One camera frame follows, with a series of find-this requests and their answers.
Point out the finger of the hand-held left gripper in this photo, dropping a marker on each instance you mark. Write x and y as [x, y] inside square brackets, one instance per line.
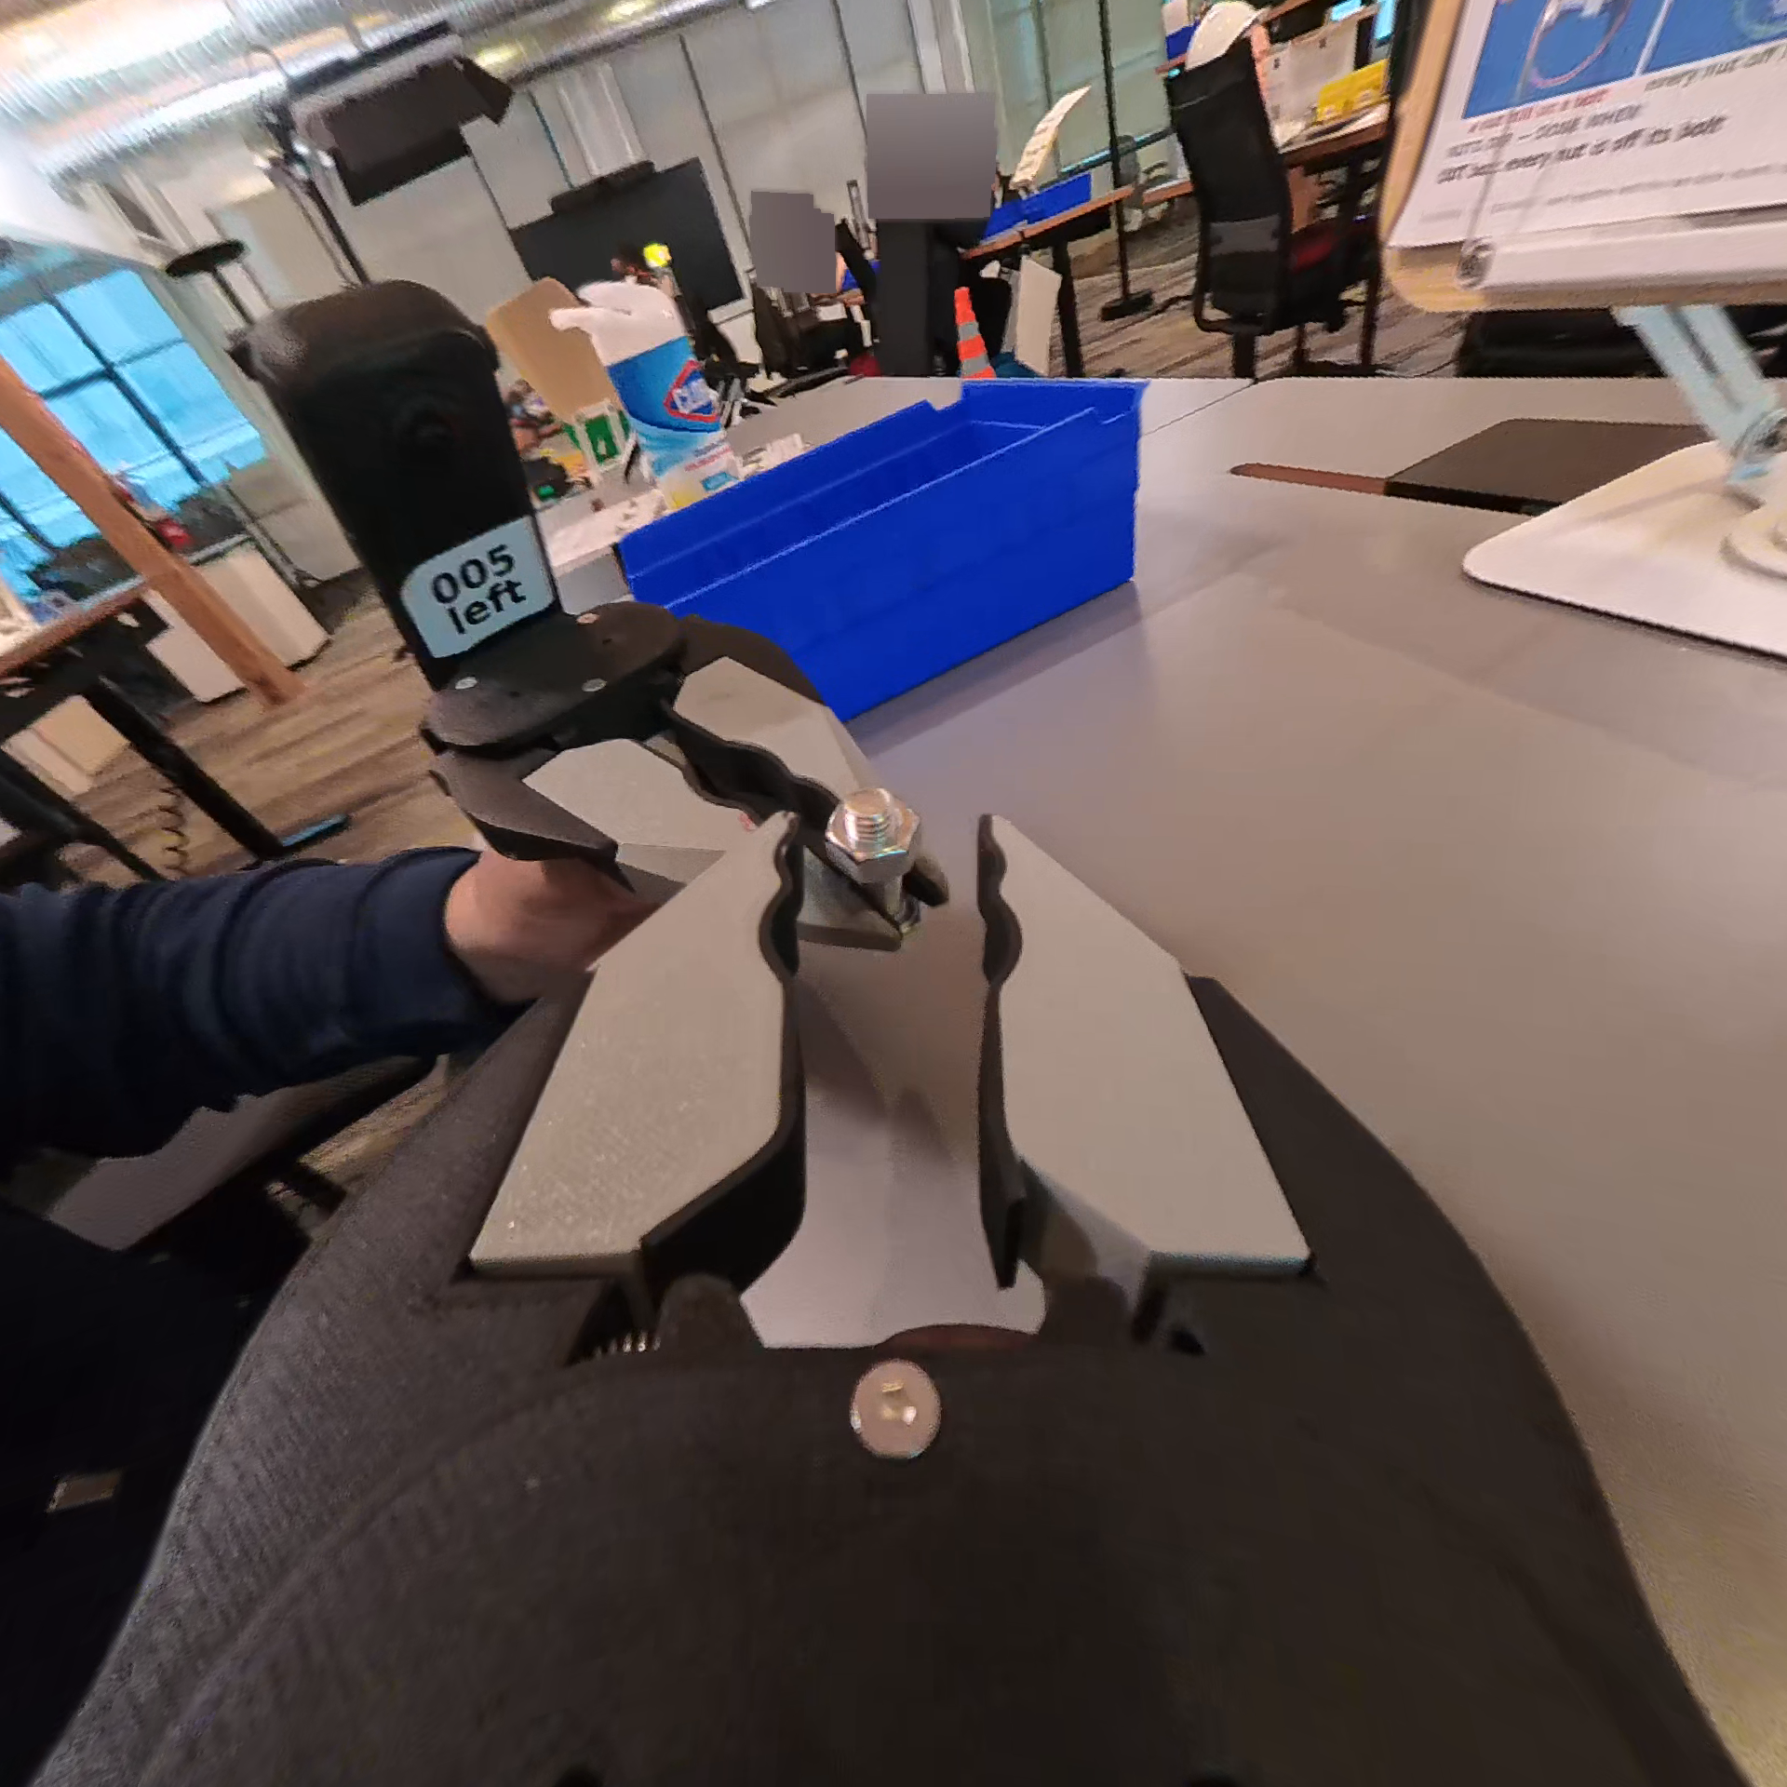
[781, 740]
[628, 809]

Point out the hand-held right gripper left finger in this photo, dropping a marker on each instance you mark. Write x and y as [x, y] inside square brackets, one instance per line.
[656, 1102]

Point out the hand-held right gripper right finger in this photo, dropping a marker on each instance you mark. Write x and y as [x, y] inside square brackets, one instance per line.
[1130, 1118]

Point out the large steel hex bolt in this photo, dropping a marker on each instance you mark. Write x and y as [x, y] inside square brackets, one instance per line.
[873, 801]

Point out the large steel nut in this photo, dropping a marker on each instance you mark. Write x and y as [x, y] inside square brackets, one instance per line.
[873, 849]

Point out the blue plastic bin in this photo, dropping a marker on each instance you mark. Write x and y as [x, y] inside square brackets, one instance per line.
[907, 586]

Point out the person's left forearm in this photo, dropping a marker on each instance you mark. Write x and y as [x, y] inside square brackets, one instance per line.
[236, 977]

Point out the person's left hand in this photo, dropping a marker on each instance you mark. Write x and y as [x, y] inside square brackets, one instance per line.
[539, 921]

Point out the cardboard box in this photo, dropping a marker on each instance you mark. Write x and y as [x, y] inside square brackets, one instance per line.
[539, 350]

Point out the small green white sign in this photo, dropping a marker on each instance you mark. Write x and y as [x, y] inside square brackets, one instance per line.
[601, 432]

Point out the red fire extinguisher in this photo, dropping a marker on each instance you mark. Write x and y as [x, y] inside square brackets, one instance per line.
[151, 518]

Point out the disinfecting wipes canister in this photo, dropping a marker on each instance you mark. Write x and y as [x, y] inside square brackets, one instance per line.
[664, 392]

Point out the printed paper leaflet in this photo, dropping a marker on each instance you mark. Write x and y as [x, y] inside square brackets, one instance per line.
[768, 458]

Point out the black light stand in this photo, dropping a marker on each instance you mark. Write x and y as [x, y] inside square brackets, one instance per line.
[208, 253]
[1116, 153]

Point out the black studio light panel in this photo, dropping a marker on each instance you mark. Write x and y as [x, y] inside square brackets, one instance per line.
[397, 125]

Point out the black leg wooden desk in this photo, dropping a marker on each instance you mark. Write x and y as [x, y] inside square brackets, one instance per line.
[84, 628]

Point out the orange traffic cone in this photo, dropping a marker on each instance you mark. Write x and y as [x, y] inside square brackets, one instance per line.
[975, 342]

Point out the person's office chair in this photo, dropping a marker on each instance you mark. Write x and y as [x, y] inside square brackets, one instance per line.
[208, 1157]

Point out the white leaning board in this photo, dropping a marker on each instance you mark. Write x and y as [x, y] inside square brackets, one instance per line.
[1032, 322]

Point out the small blue storage bin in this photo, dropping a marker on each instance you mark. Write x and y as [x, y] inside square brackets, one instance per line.
[1041, 206]

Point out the white paper sign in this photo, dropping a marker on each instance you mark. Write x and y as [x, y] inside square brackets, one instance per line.
[1047, 139]

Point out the black office chair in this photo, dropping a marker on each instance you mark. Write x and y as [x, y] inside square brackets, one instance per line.
[1242, 196]

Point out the white stand base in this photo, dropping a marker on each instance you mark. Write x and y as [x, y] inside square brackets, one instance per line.
[1646, 544]

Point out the wooden display board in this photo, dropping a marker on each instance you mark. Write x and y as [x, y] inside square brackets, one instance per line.
[1411, 252]

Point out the white hard hat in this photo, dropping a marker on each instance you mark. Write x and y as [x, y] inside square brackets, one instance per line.
[1221, 27]

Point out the yellow storage bins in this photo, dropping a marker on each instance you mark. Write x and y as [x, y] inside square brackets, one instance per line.
[1346, 94]

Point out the printed instruction sheet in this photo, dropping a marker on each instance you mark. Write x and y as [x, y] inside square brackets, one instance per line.
[1576, 139]

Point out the black wall screen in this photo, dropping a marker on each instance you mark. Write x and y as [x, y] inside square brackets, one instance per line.
[628, 223]

